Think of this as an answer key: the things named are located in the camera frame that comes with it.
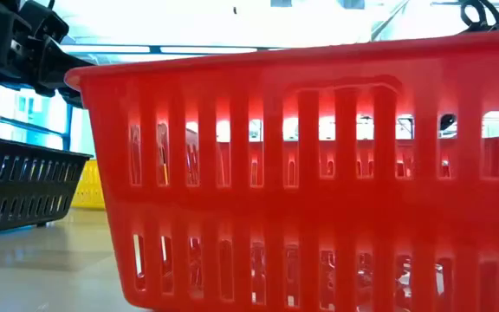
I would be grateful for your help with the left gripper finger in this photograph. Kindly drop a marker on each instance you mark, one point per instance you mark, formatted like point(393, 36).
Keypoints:
point(71, 96)
point(56, 65)

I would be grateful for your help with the red plastic slotted basket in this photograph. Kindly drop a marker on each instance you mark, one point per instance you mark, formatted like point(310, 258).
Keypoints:
point(275, 208)

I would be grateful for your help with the yellow plastic slotted basket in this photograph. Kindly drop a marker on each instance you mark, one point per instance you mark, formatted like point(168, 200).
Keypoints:
point(88, 186)

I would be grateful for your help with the black plastic slotted basket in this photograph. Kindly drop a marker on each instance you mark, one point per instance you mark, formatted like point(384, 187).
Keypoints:
point(20, 189)

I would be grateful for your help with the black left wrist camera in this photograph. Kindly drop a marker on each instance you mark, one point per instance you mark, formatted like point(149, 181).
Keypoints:
point(43, 21)

